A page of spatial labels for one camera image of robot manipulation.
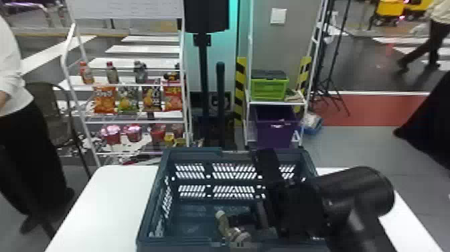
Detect purple crate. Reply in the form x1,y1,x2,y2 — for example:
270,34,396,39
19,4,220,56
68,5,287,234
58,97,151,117
253,105,300,149

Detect green crate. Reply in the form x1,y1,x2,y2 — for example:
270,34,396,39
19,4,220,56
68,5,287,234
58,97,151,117
250,69,290,102

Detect red snack packet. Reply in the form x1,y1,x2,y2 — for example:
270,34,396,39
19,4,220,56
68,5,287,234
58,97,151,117
163,86,184,113

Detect red noodle cup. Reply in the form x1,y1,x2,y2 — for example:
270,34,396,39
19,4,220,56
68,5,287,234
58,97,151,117
149,123,167,145

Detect black snack packet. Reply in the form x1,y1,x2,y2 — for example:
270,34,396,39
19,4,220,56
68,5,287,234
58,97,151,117
141,86,163,113

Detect small blue bin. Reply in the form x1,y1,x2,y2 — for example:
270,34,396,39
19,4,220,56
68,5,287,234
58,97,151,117
301,113,325,136

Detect pink noodle cup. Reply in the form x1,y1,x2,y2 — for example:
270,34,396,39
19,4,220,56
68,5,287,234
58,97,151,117
100,125,123,146
123,123,143,143

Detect grey bottle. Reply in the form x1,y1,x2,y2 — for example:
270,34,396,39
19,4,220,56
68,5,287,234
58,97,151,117
133,60,149,84

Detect green snack packet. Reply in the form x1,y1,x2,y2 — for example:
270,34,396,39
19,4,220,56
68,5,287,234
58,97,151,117
117,86,141,114

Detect beige bottle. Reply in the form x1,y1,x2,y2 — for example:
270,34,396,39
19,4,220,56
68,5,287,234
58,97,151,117
215,210,252,245

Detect blue basket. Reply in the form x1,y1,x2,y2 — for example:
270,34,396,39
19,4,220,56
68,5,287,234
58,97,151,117
136,147,332,252

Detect black tripod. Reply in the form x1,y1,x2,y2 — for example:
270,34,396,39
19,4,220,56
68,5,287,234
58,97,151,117
311,0,352,118

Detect orange snack packet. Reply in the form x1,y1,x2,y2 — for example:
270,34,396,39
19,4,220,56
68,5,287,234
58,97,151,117
92,86,117,115

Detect dark bottle with red cap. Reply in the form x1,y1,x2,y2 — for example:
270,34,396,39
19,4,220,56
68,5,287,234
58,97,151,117
105,61,120,85

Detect orange bottle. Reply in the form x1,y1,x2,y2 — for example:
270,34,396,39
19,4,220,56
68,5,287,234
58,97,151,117
78,61,95,85

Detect person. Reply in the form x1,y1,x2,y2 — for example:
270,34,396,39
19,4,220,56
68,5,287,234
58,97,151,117
396,0,450,72
0,15,77,235

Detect yellow cart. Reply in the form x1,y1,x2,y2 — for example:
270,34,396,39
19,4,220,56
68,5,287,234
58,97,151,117
367,0,434,28

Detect yellow black striped post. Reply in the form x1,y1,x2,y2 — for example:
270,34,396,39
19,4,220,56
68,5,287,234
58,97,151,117
296,56,313,95
234,56,247,123

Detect white wall plate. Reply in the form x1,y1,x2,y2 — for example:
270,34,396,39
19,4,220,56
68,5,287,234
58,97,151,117
270,7,288,25

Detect white wire rack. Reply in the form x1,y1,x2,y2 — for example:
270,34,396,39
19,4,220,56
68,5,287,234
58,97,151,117
59,0,193,167

